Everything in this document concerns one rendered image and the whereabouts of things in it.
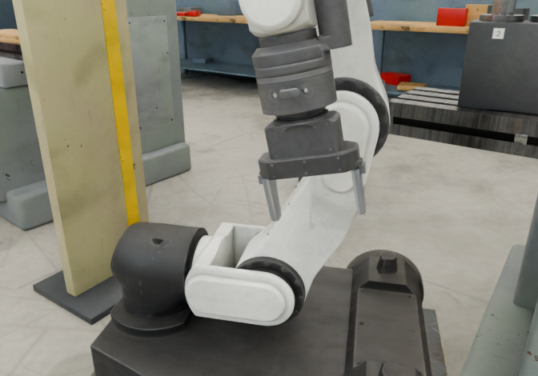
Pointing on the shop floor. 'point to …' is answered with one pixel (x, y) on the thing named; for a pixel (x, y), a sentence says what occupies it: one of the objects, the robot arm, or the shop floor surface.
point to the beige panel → (82, 126)
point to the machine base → (501, 327)
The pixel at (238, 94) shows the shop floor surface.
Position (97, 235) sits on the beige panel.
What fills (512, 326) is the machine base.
